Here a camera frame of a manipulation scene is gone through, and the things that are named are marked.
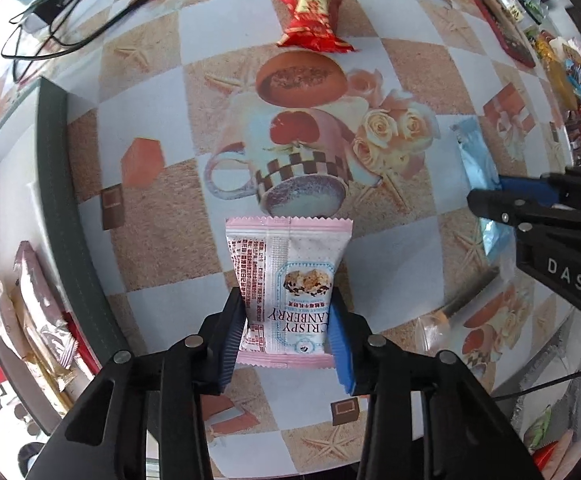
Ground silver grey snack packet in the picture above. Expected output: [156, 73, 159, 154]
[417, 266, 499, 337]

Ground red gold chinese candy packet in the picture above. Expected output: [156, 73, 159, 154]
[277, 0, 355, 53]

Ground black power adapter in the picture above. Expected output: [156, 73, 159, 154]
[31, 0, 66, 25]

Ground light blue snack packet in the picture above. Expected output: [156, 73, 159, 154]
[451, 117, 513, 263]

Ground brown snack packet in tray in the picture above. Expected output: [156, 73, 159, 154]
[14, 240, 78, 370]

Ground white tray with green rim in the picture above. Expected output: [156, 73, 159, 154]
[0, 78, 128, 434]

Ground red snack bar wrapper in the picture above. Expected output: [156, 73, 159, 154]
[64, 312, 100, 375]

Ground pink cranberry snack packet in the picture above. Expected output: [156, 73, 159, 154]
[225, 217, 353, 370]

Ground black cable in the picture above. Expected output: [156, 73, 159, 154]
[0, 0, 190, 84]

